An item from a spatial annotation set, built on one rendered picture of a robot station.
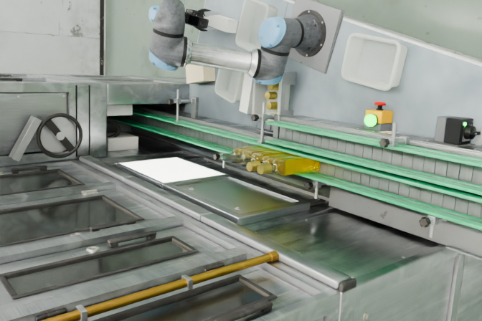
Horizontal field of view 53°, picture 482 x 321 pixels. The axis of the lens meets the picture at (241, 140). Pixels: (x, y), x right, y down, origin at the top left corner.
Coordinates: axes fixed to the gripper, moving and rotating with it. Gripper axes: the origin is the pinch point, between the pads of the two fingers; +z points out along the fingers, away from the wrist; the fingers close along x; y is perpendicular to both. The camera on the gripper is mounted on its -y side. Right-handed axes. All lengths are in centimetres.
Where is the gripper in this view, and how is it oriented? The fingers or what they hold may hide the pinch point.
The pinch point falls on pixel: (216, 21)
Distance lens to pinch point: 249.2
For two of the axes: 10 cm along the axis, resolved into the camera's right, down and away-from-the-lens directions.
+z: 7.7, -0.7, 6.4
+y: -6.1, -3.7, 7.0
